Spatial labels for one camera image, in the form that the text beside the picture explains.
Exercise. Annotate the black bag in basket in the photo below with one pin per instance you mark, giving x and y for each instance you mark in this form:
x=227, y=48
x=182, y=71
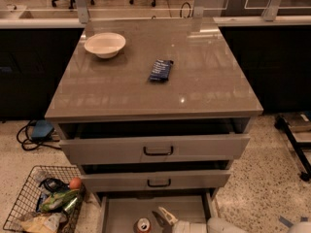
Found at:
x=52, y=185

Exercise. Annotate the blue snack packet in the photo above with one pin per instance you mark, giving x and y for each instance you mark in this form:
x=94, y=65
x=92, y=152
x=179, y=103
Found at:
x=161, y=70

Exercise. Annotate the green chip bag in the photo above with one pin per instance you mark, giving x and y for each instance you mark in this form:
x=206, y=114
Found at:
x=57, y=200

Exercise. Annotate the yellow snack bag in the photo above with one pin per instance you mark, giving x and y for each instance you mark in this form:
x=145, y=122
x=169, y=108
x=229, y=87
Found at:
x=42, y=224

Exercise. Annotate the top grey drawer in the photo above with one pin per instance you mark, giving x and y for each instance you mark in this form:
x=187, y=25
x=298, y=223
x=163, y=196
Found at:
x=155, y=149

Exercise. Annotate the black wire basket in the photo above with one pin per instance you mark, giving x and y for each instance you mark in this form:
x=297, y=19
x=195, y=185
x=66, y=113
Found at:
x=29, y=196

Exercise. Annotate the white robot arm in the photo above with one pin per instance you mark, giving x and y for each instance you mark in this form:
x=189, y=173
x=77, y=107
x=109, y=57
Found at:
x=217, y=225

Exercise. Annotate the red coke can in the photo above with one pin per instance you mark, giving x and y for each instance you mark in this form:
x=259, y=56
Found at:
x=142, y=225

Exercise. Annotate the white bowl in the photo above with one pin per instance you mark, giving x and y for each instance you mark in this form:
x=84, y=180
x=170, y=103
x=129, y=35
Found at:
x=105, y=45

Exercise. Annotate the green can in basket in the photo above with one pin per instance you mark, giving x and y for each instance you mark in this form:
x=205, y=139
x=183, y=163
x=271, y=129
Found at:
x=70, y=206

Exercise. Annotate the bottom grey drawer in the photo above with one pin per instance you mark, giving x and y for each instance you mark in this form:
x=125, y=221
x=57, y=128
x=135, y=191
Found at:
x=120, y=215

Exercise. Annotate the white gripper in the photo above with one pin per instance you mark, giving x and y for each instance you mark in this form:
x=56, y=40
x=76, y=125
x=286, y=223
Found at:
x=187, y=227

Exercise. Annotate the middle grey drawer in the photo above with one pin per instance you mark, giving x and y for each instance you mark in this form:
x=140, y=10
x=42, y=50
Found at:
x=170, y=180

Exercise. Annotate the blue foot pedal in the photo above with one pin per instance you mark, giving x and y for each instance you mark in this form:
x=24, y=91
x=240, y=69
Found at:
x=42, y=130

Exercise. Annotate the orange fruit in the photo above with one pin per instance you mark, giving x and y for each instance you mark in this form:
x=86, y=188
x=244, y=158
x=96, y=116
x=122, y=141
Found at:
x=75, y=183

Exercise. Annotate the black rolling cart frame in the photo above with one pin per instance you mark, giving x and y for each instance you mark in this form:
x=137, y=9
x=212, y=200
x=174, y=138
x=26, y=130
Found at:
x=297, y=127

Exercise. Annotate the grey drawer cabinet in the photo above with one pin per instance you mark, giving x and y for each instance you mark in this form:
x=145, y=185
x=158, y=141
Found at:
x=206, y=94

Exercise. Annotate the grey drawer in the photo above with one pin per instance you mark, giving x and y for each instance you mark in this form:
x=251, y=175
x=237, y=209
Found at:
x=120, y=215
x=155, y=149
x=170, y=180

